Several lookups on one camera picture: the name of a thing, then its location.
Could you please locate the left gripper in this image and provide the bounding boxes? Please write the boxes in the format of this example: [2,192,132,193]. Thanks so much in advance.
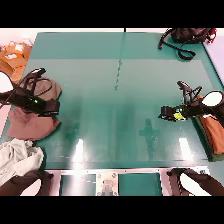
[42,99,61,117]

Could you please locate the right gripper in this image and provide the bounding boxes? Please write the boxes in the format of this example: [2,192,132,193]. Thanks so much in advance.
[158,105,184,122]

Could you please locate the grey-brown T-shirt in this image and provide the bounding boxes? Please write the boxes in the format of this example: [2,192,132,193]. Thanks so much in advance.
[27,78,63,102]

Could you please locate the pink-brown garment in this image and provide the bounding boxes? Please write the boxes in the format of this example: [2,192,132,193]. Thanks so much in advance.
[6,107,62,141]

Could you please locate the folded green garment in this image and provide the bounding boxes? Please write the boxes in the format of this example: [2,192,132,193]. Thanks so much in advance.
[191,114,224,163]

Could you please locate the white garment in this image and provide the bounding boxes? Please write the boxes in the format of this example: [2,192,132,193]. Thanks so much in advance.
[0,137,46,187]

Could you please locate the black bag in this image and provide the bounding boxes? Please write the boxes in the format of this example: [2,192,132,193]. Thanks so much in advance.
[158,27,218,61]

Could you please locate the silver frame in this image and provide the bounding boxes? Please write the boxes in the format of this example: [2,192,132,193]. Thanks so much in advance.
[42,166,214,197]

